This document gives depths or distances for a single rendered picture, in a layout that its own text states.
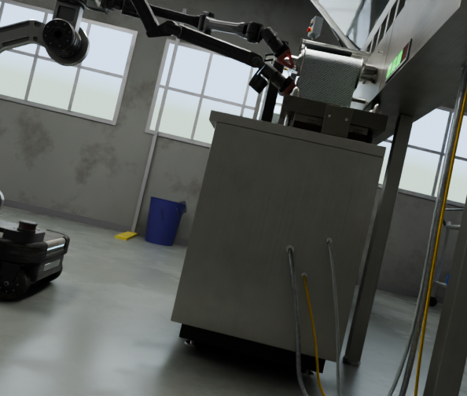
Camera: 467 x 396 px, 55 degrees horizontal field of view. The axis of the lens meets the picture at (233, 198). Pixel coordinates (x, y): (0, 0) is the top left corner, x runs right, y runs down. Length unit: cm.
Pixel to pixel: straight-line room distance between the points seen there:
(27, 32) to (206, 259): 138
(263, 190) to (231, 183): 12
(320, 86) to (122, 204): 374
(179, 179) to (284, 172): 369
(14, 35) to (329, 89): 146
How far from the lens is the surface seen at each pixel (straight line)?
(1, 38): 244
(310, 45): 238
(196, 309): 170
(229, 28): 222
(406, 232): 578
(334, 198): 167
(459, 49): 148
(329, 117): 175
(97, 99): 554
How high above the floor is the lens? 56
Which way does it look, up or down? 1 degrees up
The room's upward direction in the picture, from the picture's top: 13 degrees clockwise
